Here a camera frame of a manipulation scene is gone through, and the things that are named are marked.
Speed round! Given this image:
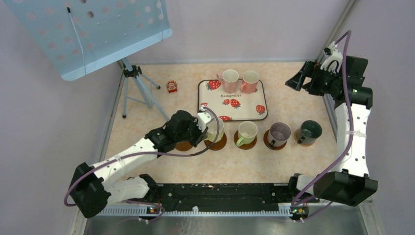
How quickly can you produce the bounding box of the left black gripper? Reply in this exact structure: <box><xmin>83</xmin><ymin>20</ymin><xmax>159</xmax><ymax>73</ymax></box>
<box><xmin>175</xmin><ymin>116</ymin><xmax>208</xmax><ymax>147</ymax></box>

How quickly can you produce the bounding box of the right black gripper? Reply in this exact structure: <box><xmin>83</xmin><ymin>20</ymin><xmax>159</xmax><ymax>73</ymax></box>
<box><xmin>285</xmin><ymin>60</ymin><xmax>342</xmax><ymax>96</ymax></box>

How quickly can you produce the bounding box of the brown wooden coaster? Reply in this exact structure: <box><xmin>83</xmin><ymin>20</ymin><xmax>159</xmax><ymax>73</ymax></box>
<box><xmin>204</xmin><ymin>134</ymin><xmax>227</xmax><ymax>151</ymax></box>
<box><xmin>233</xmin><ymin>131</ymin><xmax>257</xmax><ymax>150</ymax></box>
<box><xmin>175</xmin><ymin>141</ymin><xmax>193</xmax><ymax>152</ymax></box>
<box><xmin>263</xmin><ymin>130</ymin><xmax>287</xmax><ymax>151</ymax></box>

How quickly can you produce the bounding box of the yellow green mug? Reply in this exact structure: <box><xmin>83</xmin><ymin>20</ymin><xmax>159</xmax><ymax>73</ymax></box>
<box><xmin>206</xmin><ymin>118</ymin><xmax>224</xmax><ymax>143</ymax></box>

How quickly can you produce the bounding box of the salmon pink mug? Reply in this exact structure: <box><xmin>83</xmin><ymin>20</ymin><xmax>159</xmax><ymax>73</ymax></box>
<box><xmin>239</xmin><ymin>70</ymin><xmax>259</xmax><ymax>94</ymax></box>

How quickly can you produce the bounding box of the dark green mug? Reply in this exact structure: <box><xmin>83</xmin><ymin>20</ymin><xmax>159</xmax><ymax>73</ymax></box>
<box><xmin>295</xmin><ymin>120</ymin><xmax>323</xmax><ymax>146</ymax></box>

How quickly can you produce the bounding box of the woven rattan coaster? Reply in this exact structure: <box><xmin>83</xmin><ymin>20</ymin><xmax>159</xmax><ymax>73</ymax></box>
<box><xmin>294</xmin><ymin>128</ymin><xmax>317</xmax><ymax>147</ymax></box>

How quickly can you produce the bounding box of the purple mug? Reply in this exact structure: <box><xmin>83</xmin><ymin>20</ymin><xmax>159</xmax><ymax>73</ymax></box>
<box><xmin>268</xmin><ymin>122</ymin><xmax>291</xmax><ymax>146</ymax></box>

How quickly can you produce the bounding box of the strawberry enamel tray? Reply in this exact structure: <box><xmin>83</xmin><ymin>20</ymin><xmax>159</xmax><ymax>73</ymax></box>
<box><xmin>197</xmin><ymin>80</ymin><xmax>268</xmax><ymax>121</ymax></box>

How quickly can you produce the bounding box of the light green mug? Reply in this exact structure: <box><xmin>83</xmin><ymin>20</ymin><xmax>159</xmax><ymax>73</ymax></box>
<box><xmin>236</xmin><ymin>121</ymin><xmax>258</xmax><ymax>147</ymax></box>

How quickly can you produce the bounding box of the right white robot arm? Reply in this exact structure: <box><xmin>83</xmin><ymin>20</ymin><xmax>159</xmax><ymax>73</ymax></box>
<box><xmin>285</xmin><ymin>56</ymin><xmax>378</xmax><ymax>206</ymax></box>

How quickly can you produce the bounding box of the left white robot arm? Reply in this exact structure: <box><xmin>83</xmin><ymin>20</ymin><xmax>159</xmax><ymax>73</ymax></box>
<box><xmin>64</xmin><ymin>108</ymin><xmax>219</xmax><ymax>218</ymax></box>

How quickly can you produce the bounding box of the small red toy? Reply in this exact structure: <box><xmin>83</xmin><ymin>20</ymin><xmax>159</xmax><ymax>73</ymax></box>
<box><xmin>166</xmin><ymin>81</ymin><xmax>178</xmax><ymax>94</ymax></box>

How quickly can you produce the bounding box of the pale pink mug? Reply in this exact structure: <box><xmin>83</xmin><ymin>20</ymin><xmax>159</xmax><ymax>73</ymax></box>
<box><xmin>216</xmin><ymin>69</ymin><xmax>239</xmax><ymax>94</ymax></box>

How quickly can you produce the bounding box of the light blue tripod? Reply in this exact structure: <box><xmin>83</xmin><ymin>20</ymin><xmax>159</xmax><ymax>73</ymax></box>
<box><xmin>120</xmin><ymin>57</ymin><xmax>170</xmax><ymax>121</ymax></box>

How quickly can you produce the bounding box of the blue perforated board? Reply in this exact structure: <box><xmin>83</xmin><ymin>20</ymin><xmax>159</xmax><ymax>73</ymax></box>
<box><xmin>5</xmin><ymin>0</ymin><xmax>172</xmax><ymax>81</ymax></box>

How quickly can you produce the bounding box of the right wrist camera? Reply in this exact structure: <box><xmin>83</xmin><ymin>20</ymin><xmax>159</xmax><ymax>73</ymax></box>
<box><xmin>320</xmin><ymin>42</ymin><xmax>343</xmax><ymax>74</ymax></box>

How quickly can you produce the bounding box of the white cable duct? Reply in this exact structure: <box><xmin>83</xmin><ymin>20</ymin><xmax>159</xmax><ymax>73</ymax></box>
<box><xmin>98</xmin><ymin>205</ymin><xmax>292</xmax><ymax>217</ymax></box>

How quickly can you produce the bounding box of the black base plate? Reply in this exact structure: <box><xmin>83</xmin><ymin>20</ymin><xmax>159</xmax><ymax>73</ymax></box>
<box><xmin>141</xmin><ymin>183</ymin><xmax>299</xmax><ymax>212</ymax></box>

